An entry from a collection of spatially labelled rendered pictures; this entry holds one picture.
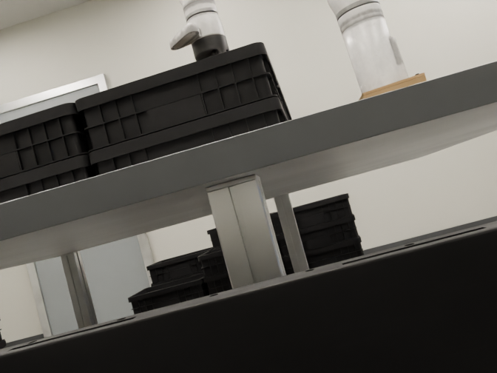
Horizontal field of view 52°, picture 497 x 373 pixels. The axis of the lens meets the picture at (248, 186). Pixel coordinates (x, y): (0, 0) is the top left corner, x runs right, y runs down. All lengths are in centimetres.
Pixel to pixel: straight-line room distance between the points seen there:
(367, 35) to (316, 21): 335
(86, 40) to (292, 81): 183
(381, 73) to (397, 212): 322
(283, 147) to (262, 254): 13
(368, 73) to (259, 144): 58
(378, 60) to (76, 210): 70
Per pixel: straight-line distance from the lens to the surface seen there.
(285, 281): 16
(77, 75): 472
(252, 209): 57
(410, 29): 448
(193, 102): 100
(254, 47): 99
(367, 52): 108
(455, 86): 55
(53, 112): 110
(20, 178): 112
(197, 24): 109
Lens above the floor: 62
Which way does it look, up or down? 3 degrees up
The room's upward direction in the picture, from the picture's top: 15 degrees counter-clockwise
